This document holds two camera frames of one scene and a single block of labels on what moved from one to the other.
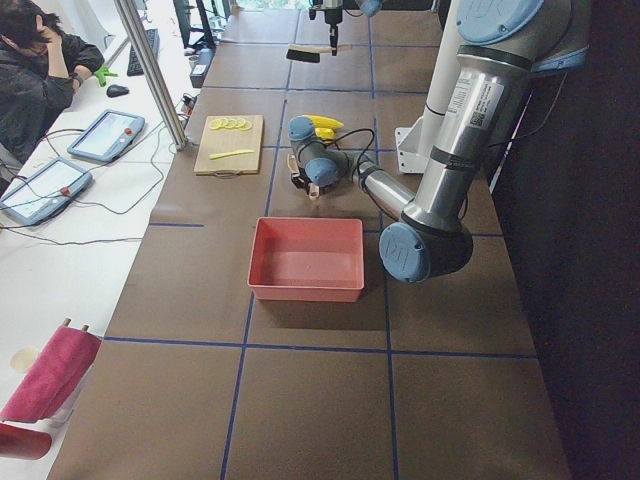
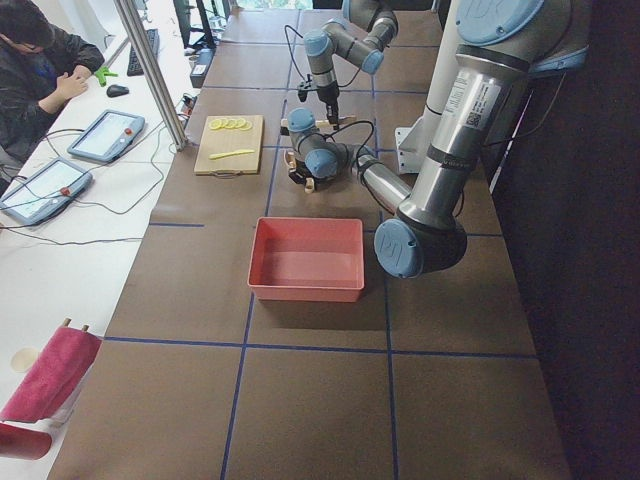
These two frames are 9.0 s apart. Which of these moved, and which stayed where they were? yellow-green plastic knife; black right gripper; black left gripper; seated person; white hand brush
Moved: white hand brush; black right gripper
Stayed: yellow-green plastic knife; seated person; black left gripper
